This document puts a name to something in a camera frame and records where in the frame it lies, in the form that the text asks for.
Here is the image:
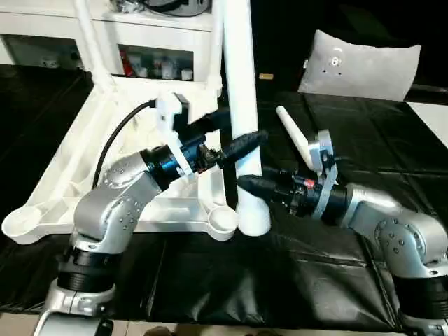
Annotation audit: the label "black tangled straps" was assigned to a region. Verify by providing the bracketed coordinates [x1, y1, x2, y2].
[109, 0, 141, 14]

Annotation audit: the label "white plastic table top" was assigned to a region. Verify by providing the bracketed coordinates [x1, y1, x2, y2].
[1, 74, 242, 246]

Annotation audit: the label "black sofa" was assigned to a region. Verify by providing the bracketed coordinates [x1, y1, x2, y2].
[250, 0, 448, 102]

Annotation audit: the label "grey cushion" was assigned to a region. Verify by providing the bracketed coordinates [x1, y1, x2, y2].
[297, 29, 422, 103]

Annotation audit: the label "white plastic table leg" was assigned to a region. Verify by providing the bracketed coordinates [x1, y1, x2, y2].
[219, 0, 273, 237]
[205, 0, 225, 92]
[74, 0, 117, 92]
[275, 105, 315, 173]

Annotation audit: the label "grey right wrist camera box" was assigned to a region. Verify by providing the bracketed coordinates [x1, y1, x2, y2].
[307, 128, 340, 218]

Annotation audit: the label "grey bag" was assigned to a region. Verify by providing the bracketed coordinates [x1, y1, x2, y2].
[144, 0, 215, 18]

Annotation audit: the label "black table mat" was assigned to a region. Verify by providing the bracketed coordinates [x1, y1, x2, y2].
[0, 62, 448, 332]

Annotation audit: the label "white cabinet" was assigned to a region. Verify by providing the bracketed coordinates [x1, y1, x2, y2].
[0, 0, 218, 82]

